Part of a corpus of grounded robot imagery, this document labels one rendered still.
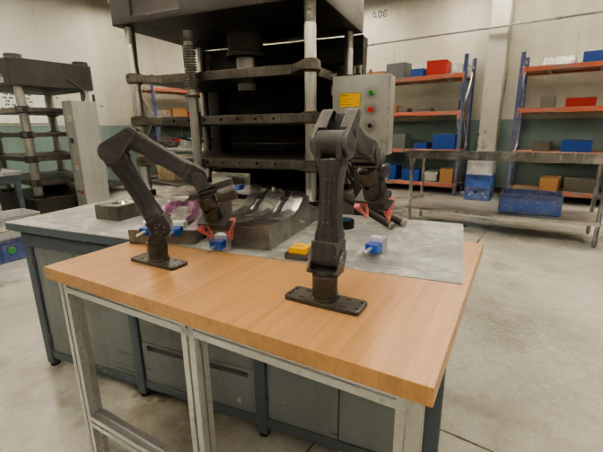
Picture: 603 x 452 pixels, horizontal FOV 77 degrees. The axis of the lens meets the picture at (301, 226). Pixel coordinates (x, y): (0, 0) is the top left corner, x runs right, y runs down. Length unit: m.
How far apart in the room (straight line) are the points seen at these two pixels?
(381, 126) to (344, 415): 1.34
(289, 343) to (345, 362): 0.12
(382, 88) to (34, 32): 7.45
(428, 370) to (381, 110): 1.50
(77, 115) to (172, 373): 4.11
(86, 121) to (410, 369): 5.13
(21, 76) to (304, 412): 4.93
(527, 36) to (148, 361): 7.30
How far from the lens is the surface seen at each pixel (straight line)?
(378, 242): 1.28
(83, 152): 5.46
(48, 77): 5.72
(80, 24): 9.16
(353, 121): 0.89
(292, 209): 1.52
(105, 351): 2.13
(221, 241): 1.32
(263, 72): 2.23
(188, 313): 0.95
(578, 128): 7.68
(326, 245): 0.89
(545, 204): 4.82
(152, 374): 1.97
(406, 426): 0.82
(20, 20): 8.73
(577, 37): 7.78
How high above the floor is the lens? 1.22
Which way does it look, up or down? 15 degrees down
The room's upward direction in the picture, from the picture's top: 1 degrees counter-clockwise
